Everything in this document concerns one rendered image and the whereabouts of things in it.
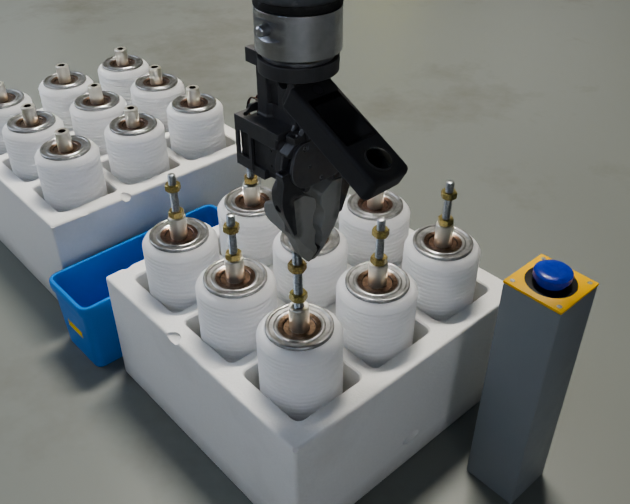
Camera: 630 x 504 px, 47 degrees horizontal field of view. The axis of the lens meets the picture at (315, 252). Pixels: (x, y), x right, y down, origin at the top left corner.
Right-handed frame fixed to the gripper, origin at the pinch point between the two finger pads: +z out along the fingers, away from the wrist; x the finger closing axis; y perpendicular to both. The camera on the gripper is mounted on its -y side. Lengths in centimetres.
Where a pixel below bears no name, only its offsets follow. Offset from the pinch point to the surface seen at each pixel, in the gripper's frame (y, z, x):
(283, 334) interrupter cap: 1.4, 10.0, 3.3
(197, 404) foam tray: 12.2, 25.7, 8.5
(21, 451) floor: 29, 35, 26
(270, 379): 0.8, 14.6, 5.9
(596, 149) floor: 19, 35, -105
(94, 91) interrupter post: 66, 8, -12
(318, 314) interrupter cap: 1.0, 9.9, -1.5
